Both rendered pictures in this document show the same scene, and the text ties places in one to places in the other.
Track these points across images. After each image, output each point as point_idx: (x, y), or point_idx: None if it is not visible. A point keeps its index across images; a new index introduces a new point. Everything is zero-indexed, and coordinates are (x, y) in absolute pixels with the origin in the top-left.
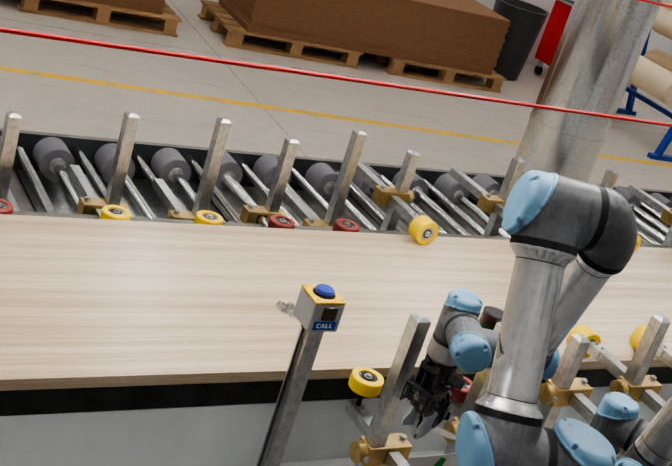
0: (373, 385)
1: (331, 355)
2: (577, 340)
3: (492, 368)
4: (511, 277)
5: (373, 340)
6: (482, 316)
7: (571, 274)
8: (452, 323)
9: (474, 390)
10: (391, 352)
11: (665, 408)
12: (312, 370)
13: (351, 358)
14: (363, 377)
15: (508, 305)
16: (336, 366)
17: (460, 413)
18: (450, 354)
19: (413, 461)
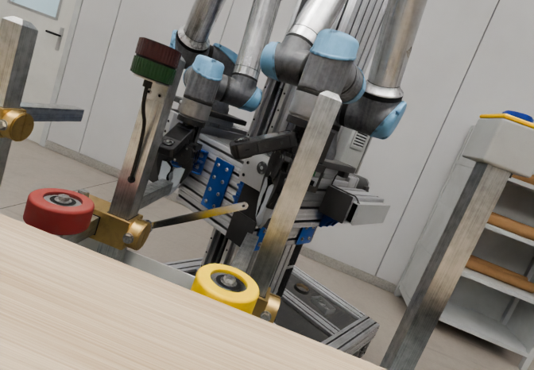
0: (239, 270)
1: (255, 350)
2: (33, 29)
3: (403, 71)
4: (424, 4)
5: (60, 325)
6: (176, 61)
7: None
8: (357, 71)
9: (148, 165)
10: (77, 283)
11: (265, 44)
12: (330, 347)
13: (210, 322)
14: (237, 287)
15: (419, 25)
16: (268, 327)
17: (131, 210)
18: (354, 98)
19: (190, 281)
